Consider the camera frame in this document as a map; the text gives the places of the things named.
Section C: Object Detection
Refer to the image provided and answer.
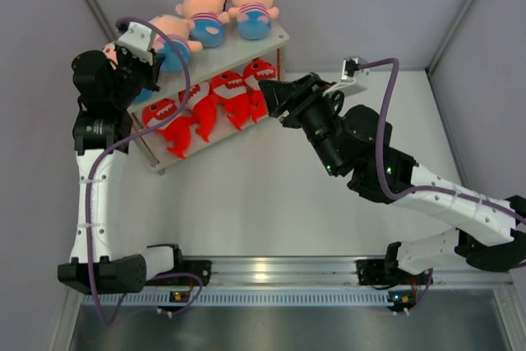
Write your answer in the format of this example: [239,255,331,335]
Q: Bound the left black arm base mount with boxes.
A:
[177,259,212,286]

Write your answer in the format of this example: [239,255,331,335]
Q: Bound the boy doll plush striped shirt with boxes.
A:
[228,0,279,40]
[175,0,230,48]
[102,41,153,105]
[150,14,203,74]

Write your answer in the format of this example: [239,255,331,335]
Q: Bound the slotted cable duct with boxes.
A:
[99,289,394,307]

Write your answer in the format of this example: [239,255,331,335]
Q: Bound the white two-tier wooden shelf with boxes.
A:
[129,14,289,173]

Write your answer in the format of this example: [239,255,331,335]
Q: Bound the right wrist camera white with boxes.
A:
[324,57,370,98]

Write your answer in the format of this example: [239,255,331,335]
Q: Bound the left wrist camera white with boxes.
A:
[117,22,155,66]

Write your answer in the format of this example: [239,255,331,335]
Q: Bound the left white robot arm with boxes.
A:
[57,44,186,295]

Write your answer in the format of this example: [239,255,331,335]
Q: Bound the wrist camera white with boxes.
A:
[117,22,155,66]
[324,57,370,98]

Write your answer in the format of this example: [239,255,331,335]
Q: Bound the red shark plush toy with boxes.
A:
[176,80,218,143]
[242,58,282,124]
[210,70,251,131]

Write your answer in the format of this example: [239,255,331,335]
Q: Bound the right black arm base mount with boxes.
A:
[356,259,431,290]

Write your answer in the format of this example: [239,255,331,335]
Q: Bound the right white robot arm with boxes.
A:
[259,73,525,285]

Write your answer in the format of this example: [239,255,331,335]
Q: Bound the red shark plush purple fin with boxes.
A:
[141,98,197,159]

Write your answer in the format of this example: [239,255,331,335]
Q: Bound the aluminium front rail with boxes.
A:
[183,256,514,289]

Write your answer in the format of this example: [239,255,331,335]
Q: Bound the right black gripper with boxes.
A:
[259,76,345,179]

